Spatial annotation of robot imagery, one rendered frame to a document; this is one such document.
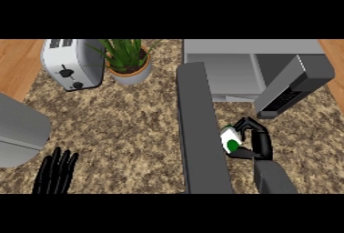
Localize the grey microwave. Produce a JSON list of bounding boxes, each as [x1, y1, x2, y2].
[[182, 39, 337, 120]]

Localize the grey rounded appliance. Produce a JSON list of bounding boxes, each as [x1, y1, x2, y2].
[[0, 92, 52, 168]]

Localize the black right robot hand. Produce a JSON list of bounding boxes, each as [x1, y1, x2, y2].
[[228, 116, 275, 161]]

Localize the white and green milk carton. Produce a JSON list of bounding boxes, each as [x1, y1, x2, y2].
[[217, 123, 245, 155]]

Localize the silver toaster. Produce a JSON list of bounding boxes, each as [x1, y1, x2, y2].
[[40, 39, 107, 92]]

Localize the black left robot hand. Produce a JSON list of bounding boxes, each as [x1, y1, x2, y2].
[[31, 147, 81, 195]]

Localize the green plant in grey pot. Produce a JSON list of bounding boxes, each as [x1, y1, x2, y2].
[[84, 39, 158, 86]]

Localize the dark grey microwave door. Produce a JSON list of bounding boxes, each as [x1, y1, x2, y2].
[[174, 61, 235, 195]]

